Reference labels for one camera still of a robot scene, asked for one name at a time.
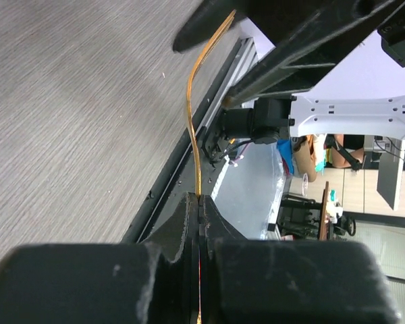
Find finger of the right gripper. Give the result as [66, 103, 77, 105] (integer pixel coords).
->
[223, 1, 405, 107]
[172, 0, 327, 53]

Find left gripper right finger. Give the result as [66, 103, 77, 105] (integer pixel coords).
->
[199, 196, 401, 323]

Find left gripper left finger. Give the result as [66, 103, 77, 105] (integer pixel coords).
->
[0, 193, 199, 323]

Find gold fork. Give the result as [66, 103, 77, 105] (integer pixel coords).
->
[186, 8, 238, 324]

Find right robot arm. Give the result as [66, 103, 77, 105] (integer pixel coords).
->
[172, 1, 405, 140]

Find background office clutter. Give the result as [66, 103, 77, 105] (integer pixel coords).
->
[276, 133, 405, 244]

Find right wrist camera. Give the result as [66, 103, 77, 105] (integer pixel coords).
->
[377, 13, 405, 68]

